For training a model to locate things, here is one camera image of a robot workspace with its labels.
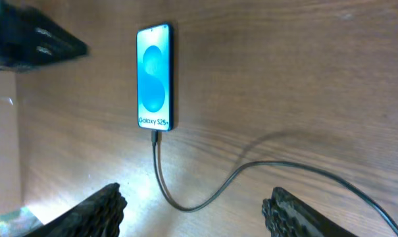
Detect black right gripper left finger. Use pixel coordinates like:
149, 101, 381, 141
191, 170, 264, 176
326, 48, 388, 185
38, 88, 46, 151
24, 183, 127, 237

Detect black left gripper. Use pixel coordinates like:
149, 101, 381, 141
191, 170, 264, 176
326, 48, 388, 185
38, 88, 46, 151
0, 1, 88, 72

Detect black USB charging cable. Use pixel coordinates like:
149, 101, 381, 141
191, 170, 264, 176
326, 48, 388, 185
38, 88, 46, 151
151, 130, 398, 237

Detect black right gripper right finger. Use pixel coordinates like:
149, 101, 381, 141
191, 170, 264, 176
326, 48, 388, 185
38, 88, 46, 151
262, 187, 357, 237

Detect blue Galaxy smartphone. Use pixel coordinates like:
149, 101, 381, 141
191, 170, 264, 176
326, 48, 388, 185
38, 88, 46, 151
136, 22, 174, 132

